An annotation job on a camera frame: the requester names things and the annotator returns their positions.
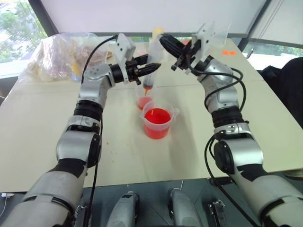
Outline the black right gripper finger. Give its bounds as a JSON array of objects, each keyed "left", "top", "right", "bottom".
[
  {"left": 158, "top": 34, "right": 183, "bottom": 59},
  {"left": 174, "top": 38, "right": 191, "bottom": 51}
]

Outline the grey robot leg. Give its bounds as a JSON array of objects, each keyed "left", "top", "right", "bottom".
[
  {"left": 107, "top": 191, "right": 140, "bottom": 227},
  {"left": 167, "top": 188, "right": 203, "bottom": 227}
]

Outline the clear plastic syringe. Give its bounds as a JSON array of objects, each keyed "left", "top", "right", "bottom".
[{"left": 143, "top": 35, "right": 165, "bottom": 96}]

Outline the large clear measuring cup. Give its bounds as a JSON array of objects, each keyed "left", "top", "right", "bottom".
[{"left": 139, "top": 101, "right": 180, "bottom": 140}]

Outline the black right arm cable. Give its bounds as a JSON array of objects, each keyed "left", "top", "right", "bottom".
[{"left": 188, "top": 67, "right": 261, "bottom": 227}]

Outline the black fabric bag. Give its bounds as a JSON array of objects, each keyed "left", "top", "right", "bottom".
[{"left": 259, "top": 56, "right": 303, "bottom": 133}]

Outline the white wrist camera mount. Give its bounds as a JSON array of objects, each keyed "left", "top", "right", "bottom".
[
  {"left": 186, "top": 21, "right": 217, "bottom": 74},
  {"left": 115, "top": 33, "right": 136, "bottom": 84}
]

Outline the small clear plastic cup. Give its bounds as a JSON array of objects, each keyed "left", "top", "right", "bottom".
[{"left": 135, "top": 86, "right": 156, "bottom": 111}]

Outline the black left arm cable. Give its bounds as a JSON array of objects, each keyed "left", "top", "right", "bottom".
[{"left": 80, "top": 35, "right": 118, "bottom": 227}]

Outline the black metal latch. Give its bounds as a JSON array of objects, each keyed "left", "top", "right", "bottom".
[
  {"left": 208, "top": 201, "right": 225, "bottom": 227},
  {"left": 75, "top": 204, "right": 92, "bottom": 227}
]

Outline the yellow bottle cap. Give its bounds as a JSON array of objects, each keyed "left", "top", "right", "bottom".
[{"left": 151, "top": 27, "right": 166, "bottom": 41}]

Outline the clear plastic bag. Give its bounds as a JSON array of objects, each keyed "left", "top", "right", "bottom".
[{"left": 18, "top": 32, "right": 109, "bottom": 83}]

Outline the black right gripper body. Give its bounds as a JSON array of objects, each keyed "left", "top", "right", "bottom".
[{"left": 170, "top": 39, "right": 202, "bottom": 71}]

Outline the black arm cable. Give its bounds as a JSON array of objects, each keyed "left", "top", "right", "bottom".
[
  {"left": 188, "top": 67, "right": 261, "bottom": 227},
  {"left": 80, "top": 35, "right": 118, "bottom": 227}
]

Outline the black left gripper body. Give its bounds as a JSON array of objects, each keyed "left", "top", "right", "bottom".
[{"left": 125, "top": 58, "right": 145, "bottom": 85}]

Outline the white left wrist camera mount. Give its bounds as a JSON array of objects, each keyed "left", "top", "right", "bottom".
[{"left": 115, "top": 33, "right": 136, "bottom": 84}]

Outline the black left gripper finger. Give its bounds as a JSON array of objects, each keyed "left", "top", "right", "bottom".
[
  {"left": 134, "top": 54, "right": 150, "bottom": 66},
  {"left": 139, "top": 62, "right": 161, "bottom": 78}
]

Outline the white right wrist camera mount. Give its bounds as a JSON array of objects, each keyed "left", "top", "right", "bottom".
[{"left": 186, "top": 21, "right": 217, "bottom": 74}]

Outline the translucent plastic container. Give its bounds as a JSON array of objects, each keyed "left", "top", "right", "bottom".
[{"left": 213, "top": 22, "right": 232, "bottom": 48}]

